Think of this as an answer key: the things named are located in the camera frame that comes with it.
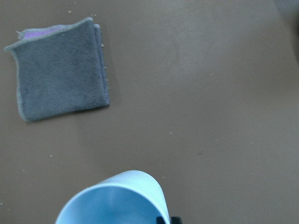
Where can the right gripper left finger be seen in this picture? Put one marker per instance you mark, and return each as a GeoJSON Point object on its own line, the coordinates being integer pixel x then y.
{"type": "Point", "coordinates": [159, 220]}

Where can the blue cup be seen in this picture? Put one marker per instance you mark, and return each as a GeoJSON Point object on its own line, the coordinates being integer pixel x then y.
{"type": "Point", "coordinates": [131, 197]}

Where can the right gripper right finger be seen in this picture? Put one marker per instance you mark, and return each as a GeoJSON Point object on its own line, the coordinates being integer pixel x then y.
{"type": "Point", "coordinates": [176, 220]}

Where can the grey folded cloth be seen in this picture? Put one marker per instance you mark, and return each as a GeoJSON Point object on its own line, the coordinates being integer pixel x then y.
{"type": "Point", "coordinates": [59, 69]}

